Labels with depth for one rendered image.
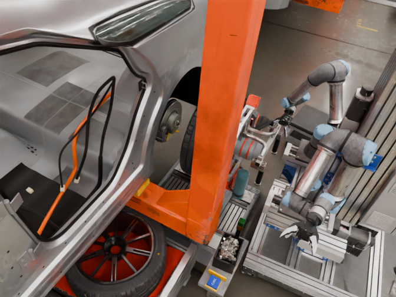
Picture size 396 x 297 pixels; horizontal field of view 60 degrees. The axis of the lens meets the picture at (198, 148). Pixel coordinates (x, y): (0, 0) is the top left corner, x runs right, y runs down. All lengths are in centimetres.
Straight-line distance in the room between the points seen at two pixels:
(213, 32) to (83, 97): 139
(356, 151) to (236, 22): 89
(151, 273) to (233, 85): 131
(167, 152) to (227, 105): 214
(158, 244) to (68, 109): 106
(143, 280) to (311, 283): 118
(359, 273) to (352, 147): 134
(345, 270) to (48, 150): 225
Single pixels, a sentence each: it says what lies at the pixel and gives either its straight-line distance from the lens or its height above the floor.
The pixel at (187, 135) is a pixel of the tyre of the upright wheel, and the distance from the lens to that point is 219.
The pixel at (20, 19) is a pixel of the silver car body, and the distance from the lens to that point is 141.
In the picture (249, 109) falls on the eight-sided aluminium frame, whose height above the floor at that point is 111.
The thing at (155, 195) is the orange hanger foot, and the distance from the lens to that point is 231.
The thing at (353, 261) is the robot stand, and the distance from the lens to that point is 294.
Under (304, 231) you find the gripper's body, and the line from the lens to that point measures 163.
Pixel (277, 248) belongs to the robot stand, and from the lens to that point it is 277.
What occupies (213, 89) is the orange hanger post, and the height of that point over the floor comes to 171.
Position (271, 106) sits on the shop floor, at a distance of 428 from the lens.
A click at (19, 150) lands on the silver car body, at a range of 249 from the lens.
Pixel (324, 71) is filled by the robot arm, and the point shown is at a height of 139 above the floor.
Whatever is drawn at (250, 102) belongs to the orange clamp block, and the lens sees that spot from 238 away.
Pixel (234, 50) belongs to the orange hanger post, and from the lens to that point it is 129.
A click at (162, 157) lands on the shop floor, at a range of 346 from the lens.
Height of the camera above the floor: 254
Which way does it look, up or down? 45 degrees down
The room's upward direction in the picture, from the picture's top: 6 degrees clockwise
